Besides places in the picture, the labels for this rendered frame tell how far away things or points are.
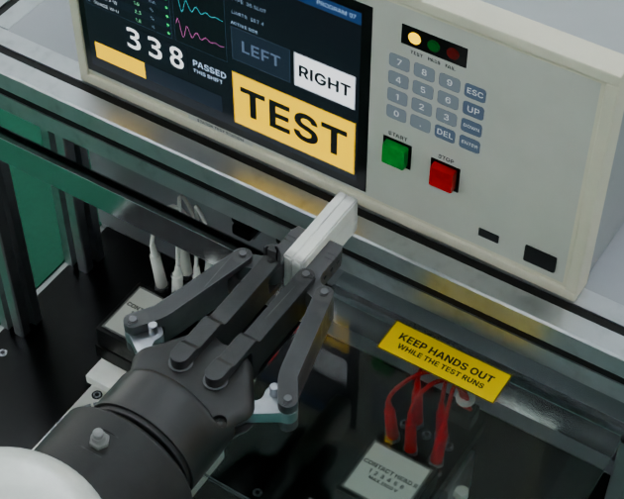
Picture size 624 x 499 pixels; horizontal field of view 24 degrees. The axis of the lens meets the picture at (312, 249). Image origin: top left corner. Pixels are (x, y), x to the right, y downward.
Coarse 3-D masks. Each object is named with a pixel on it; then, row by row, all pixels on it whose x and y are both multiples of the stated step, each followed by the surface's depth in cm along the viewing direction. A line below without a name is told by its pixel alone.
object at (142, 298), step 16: (144, 288) 126; (128, 304) 125; (144, 304) 125; (112, 320) 124; (112, 336) 123; (176, 336) 123; (96, 352) 126; (112, 352) 125; (128, 352) 123; (96, 368) 125; (112, 368) 125; (128, 368) 125; (96, 384) 125; (112, 384) 124
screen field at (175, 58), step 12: (132, 36) 108; (144, 36) 108; (132, 48) 109; (144, 48) 108; (156, 48) 108; (168, 48) 107; (180, 48) 106; (156, 60) 109; (168, 60) 108; (180, 60) 107
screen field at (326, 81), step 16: (240, 32) 101; (240, 48) 102; (256, 48) 101; (272, 48) 100; (256, 64) 103; (272, 64) 102; (288, 64) 101; (304, 64) 100; (320, 64) 99; (288, 80) 102; (304, 80) 101; (320, 80) 100; (336, 80) 99; (352, 80) 98; (336, 96) 100; (352, 96) 99
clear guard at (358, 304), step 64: (384, 320) 105; (448, 320) 105; (256, 384) 101; (320, 384) 101; (384, 384) 101; (448, 384) 101; (512, 384) 101; (576, 384) 101; (256, 448) 98; (320, 448) 98; (384, 448) 98; (448, 448) 98; (512, 448) 98; (576, 448) 98
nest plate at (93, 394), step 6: (90, 390) 136; (96, 390) 136; (102, 390) 136; (84, 396) 136; (90, 396) 136; (96, 396) 136; (102, 396) 136; (78, 402) 135; (84, 402) 135; (90, 402) 135; (72, 408) 135
